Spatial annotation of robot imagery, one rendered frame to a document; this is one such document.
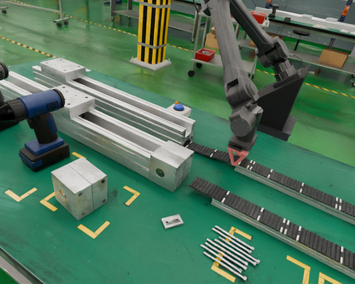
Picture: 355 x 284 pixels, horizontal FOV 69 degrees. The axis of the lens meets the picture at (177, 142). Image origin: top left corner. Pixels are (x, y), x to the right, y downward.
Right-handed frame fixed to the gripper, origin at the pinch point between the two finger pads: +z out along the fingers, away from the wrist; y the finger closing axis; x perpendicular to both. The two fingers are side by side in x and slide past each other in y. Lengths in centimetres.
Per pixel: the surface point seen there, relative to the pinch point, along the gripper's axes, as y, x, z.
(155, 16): -251, -210, 9
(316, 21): -483, -27, -3
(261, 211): 18.0, 13.5, -0.3
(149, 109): -2.2, -38.8, -3.8
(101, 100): 4, -58, -3
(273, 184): 1.9, 13.6, 1.9
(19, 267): 61, -25, 4
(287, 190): 1.3, 18.3, 2.2
